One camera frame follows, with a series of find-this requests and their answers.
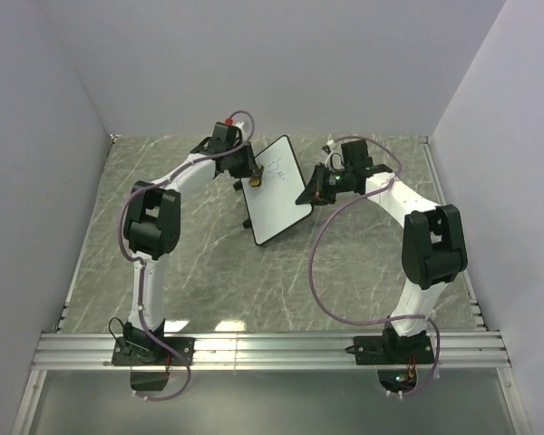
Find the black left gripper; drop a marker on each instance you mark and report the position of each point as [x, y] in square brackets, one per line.
[251, 169]

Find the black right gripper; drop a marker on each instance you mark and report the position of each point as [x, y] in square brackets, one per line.
[315, 193]

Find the yellow bone-shaped eraser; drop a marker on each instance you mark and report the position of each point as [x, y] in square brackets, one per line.
[254, 182]

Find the small black-framed whiteboard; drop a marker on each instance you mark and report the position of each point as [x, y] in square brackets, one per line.
[271, 206]

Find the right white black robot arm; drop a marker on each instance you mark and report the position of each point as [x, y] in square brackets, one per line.
[433, 246]

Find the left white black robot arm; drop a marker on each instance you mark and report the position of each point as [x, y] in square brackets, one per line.
[150, 230]

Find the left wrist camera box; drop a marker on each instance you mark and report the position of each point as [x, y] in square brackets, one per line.
[226, 136]

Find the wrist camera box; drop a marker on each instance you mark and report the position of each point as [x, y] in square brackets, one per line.
[226, 136]
[355, 155]

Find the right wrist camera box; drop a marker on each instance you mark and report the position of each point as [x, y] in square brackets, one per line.
[355, 155]

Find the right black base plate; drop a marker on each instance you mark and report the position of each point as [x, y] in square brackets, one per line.
[390, 349]

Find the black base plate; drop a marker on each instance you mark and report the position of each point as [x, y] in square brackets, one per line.
[390, 349]
[177, 351]

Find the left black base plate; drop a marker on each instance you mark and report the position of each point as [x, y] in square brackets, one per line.
[177, 351]

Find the aluminium mounting rail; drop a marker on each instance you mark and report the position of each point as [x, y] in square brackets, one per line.
[264, 352]

